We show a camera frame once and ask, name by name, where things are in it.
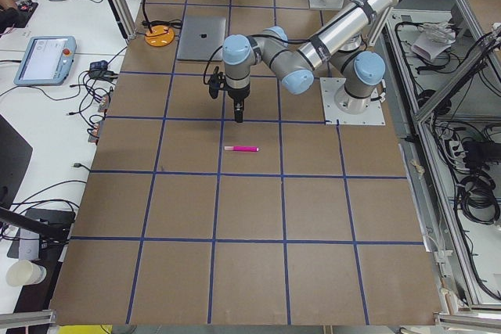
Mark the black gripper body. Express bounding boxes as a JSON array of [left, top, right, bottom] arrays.
[[229, 85, 251, 110]]

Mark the pink marker pen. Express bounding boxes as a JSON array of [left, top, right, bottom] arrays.
[[224, 145, 259, 153]]

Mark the silver laptop notebook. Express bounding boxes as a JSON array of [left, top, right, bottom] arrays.
[[177, 15, 226, 62]]

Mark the blue teach pendant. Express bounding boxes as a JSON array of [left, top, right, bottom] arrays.
[[13, 36, 77, 86]]

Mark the white paper cup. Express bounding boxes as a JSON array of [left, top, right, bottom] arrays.
[[5, 260, 47, 287]]

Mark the black lamp power cable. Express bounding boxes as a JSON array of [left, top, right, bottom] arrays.
[[141, 19, 185, 34]]

